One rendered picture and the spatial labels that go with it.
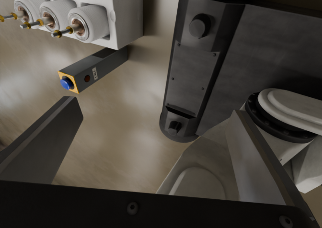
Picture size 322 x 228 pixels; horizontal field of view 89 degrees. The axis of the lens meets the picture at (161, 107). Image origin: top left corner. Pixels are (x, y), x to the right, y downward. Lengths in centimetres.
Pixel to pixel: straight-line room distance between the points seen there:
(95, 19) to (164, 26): 26
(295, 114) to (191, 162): 23
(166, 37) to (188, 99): 28
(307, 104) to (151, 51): 57
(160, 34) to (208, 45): 31
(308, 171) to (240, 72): 27
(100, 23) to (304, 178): 66
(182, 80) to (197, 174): 36
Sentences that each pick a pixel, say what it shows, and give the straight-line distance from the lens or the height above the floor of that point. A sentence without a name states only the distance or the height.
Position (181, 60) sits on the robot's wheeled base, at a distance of 50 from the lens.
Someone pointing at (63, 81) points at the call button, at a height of 33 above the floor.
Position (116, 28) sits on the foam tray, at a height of 17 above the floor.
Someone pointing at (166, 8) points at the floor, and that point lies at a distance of 69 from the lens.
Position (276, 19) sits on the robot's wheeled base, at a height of 17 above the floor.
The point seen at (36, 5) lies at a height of 23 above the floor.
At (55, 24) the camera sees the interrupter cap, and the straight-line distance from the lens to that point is 66.
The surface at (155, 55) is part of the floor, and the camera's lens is 76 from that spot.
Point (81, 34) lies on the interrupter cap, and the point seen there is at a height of 25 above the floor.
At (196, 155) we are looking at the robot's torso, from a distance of 24.
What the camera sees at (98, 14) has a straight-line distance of 60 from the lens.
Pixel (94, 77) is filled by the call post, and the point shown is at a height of 23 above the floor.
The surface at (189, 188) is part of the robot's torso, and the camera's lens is 20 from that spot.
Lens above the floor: 63
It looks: 45 degrees down
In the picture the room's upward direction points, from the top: 144 degrees counter-clockwise
